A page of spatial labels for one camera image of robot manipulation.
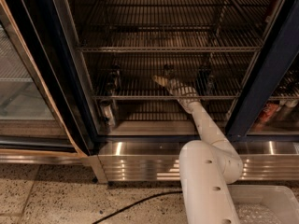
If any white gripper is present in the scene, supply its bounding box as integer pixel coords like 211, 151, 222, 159
152, 75, 200, 114

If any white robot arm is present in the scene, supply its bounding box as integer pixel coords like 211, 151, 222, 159
153, 75, 243, 224

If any dark can right shelf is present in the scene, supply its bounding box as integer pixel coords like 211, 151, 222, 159
196, 65, 214, 96

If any dark can shelf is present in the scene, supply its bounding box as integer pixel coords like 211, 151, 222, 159
196, 65, 214, 96
106, 64, 121, 95

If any dark can left shelf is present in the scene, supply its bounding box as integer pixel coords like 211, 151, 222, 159
106, 64, 121, 95

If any silver can fridge floor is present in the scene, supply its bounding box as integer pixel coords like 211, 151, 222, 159
100, 100, 116, 127

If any stainless steel fridge base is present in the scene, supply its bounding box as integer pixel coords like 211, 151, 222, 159
88, 141, 299, 183

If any red can right compartment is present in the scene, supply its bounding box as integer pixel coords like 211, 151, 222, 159
252, 101, 279, 131

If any grey can right compartment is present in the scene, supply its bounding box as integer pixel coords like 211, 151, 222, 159
277, 100, 298, 121

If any open glass fridge door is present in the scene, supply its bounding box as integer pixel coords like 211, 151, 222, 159
1, 0, 93, 157

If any clear plastic bin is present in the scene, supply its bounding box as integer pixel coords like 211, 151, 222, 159
229, 185, 299, 224

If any lower wire fridge shelf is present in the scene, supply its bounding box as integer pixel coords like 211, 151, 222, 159
93, 52, 251, 100

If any wire fridge shelf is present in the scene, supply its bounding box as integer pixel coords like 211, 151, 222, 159
93, 52, 251, 100
76, 0, 270, 53

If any upper wire fridge shelf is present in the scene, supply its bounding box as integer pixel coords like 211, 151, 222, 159
76, 0, 270, 53

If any black floor cable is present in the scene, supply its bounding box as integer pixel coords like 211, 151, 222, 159
92, 189, 183, 224

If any dark blue fridge door frame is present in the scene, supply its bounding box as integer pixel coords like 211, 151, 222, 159
225, 0, 299, 140

